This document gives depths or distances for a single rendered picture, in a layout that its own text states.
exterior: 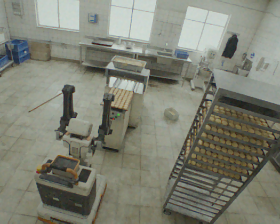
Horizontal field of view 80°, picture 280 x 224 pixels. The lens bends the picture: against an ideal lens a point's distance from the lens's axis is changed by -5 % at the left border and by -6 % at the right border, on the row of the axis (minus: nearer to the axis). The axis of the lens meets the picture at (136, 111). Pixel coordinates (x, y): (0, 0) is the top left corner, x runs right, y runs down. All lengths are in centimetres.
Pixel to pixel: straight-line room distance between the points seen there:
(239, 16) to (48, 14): 598
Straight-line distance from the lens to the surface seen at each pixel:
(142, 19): 614
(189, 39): 641
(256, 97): 149
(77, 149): 189
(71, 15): 651
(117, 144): 295
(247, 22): 690
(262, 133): 177
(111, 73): 318
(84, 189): 173
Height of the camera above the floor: 227
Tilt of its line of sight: 33 degrees down
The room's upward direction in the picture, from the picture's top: 11 degrees clockwise
